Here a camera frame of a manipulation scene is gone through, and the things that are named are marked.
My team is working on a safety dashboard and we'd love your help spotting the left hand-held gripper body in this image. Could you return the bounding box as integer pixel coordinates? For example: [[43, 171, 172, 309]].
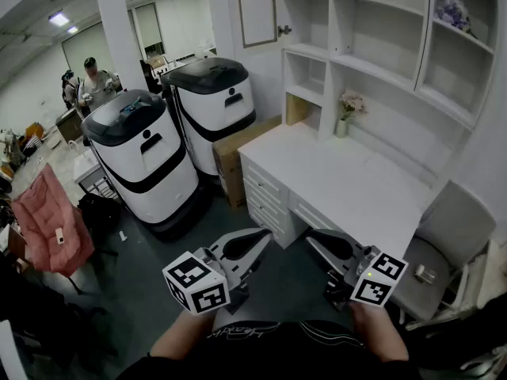
[[162, 246, 250, 316]]

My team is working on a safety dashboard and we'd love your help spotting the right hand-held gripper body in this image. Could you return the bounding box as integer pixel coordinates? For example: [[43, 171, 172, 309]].
[[324, 245, 409, 312]]

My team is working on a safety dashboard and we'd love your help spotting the white shelf unit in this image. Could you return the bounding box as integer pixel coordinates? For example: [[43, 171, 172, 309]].
[[279, 0, 506, 185]]

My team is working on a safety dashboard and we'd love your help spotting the white glass cabinet door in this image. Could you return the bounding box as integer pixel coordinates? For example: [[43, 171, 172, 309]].
[[227, 0, 294, 57]]

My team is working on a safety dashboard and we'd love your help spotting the person's right forearm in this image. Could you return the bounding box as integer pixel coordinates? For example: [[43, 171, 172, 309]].
[[349, 302, 410, 363]]

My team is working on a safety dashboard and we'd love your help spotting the person's left forearm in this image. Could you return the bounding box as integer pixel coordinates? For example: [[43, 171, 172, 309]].
[[149, 310, 217, 359]]

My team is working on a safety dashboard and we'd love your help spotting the white desk with drawers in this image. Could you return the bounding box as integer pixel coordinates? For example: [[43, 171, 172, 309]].
[[237, 121, 439, 260]]

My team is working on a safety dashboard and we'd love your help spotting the small clear object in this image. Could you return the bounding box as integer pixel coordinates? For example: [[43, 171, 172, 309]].
[[414, 264, 437, 284]]

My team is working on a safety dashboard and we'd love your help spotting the large brown cardboard box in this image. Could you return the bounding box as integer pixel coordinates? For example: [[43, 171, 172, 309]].
[[212, 115, 284, 210]]

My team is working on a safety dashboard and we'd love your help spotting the grey upholstered chair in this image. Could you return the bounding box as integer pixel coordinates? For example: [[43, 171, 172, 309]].
[[390, 180, 498, 325]]

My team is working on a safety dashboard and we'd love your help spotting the person's black t-shirt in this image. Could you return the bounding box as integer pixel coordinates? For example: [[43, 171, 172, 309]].
[[114, 320, 421, 380]]

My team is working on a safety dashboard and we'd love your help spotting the white black-topped mobile robot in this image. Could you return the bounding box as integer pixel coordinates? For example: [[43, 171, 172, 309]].
[[81, 89, 212, 241], [160, 56, 257, 178]]

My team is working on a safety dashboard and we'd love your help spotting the white slatted rack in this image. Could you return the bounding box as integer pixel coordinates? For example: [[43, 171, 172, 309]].
[[466, 238, 507, 313]]

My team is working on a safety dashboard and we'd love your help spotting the black backpack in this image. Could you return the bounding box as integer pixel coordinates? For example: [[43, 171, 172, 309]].
[[77, 192, 122, 249]]

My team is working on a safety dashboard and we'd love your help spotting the pink flower bouquet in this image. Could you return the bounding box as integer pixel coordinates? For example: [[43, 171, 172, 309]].
[[338, 89, 368, 122]]

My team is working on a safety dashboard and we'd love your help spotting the tan wooden board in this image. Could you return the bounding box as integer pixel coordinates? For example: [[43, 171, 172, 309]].
[[285, 93, 314, 127]]

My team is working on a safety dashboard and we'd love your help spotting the teal tool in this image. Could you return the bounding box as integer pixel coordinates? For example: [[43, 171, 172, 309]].
[[120, 97, 143, 115]]

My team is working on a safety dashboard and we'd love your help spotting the black office chair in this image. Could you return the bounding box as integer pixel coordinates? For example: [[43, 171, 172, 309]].
[[139, 59, 164, 95]]

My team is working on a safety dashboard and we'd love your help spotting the dark brown box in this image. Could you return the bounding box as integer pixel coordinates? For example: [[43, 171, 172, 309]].
[[55, 108, 85, 143]]

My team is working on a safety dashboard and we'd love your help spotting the purple flower bouquet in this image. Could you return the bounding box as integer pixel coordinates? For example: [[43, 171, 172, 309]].
[[434, 0, 478, 40]]

